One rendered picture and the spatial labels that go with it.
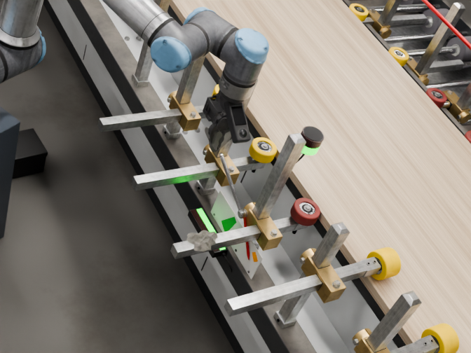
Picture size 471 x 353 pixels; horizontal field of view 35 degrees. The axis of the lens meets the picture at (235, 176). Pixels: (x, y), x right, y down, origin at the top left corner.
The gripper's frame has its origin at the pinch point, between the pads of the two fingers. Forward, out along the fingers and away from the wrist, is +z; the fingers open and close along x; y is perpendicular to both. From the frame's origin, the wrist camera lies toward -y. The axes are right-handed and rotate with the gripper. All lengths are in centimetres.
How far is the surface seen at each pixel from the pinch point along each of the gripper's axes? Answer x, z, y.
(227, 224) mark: -5.6, 21.9, -10.4
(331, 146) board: -44.2, 6.2, -1.0
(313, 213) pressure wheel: -21.2, 5.5, -24.3
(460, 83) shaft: -136, 15, 27
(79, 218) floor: 2, 96, 58
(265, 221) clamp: -8.3, 9.2, -20.8
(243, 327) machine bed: -28, 78, -17
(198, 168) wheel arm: 0.6, 10.9, 3.4
